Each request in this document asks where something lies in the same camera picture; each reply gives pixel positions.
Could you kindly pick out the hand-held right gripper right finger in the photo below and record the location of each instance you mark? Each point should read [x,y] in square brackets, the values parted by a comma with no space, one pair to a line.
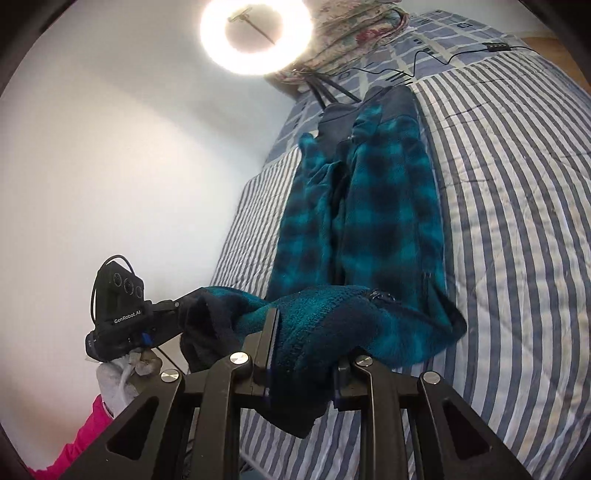
[344,378]

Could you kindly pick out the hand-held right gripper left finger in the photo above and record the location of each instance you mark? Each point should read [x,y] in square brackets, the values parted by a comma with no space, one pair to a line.
[273,350]

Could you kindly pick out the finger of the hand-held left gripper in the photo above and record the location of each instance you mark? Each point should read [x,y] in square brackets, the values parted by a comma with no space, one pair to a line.
[161,331]
[173,304]

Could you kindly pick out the teal plaid fleece jacket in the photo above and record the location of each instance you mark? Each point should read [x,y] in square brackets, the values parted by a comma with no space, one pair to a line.
[388,207]

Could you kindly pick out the person's left forearm pink sleeve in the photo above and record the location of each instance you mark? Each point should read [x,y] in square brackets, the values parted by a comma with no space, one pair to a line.
[78,443]

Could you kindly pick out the person's left hand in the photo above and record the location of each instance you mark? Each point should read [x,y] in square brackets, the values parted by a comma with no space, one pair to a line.
[115,383]

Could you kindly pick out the blue white striped bed sheet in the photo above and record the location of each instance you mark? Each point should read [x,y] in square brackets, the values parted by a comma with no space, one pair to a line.
[508,230]

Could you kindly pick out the black tripod stand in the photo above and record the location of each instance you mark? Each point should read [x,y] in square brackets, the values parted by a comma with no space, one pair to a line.
[323,94]

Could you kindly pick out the floral pillow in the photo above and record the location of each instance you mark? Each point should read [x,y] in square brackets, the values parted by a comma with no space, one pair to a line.
[351,37]

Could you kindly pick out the blue grey patterned quilt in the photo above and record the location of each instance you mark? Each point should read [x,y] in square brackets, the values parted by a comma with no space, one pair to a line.
[443,32]

